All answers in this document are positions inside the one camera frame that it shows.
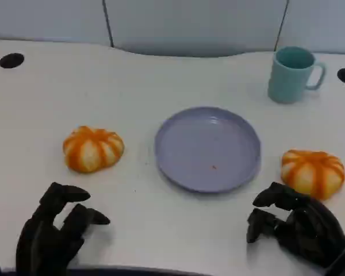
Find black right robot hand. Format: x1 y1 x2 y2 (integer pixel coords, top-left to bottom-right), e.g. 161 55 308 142
246 181 345 269

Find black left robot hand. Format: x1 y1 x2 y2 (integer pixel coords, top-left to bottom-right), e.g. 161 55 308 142
16 181 112 276

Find orange and white bread roll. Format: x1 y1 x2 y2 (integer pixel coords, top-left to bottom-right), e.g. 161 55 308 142
62 125 125 174
281 148 345 201

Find lilac plate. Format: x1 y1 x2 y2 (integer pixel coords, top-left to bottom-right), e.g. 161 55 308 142
154 106 262 194

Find pale green mug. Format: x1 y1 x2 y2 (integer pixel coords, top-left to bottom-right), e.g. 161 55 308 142
267 46 327 104

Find grey partition panel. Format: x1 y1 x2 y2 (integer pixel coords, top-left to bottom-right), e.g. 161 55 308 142
0 0 113 47
275 0 345 55
103 0 290 58

